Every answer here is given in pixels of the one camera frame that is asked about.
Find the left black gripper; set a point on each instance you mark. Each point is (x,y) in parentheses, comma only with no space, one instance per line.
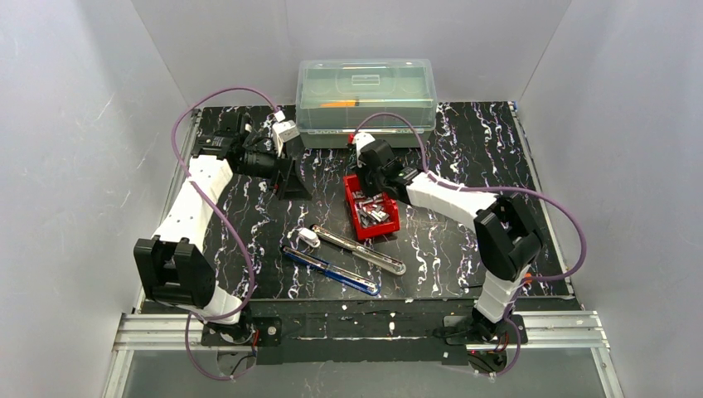
(281,172)

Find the clear plastic storage box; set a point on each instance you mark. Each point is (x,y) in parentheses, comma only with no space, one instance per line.
(398,101)

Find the black silver stapler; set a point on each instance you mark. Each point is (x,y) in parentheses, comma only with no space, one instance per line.
(383,261)

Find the pile of staple strips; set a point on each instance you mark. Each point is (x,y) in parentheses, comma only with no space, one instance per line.
(370,211)

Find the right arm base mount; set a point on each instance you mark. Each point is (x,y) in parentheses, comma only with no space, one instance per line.
(475,329)

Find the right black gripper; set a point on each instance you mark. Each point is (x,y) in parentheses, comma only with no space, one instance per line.
(368,183)

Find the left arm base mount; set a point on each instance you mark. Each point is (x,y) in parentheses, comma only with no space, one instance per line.
(249,331)

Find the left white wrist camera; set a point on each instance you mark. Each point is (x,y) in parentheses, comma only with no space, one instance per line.
(285,134)

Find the blue stapler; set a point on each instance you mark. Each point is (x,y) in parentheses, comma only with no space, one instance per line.
(331,271)

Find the red plastic bin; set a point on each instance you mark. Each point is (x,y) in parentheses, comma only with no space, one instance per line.
(351,184)

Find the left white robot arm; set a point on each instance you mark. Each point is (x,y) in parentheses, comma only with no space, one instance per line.
(171,264)

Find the orange tool inside box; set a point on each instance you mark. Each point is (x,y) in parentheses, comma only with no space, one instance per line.
(344,103)

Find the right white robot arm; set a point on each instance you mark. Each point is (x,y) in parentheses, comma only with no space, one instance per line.
(507,236)

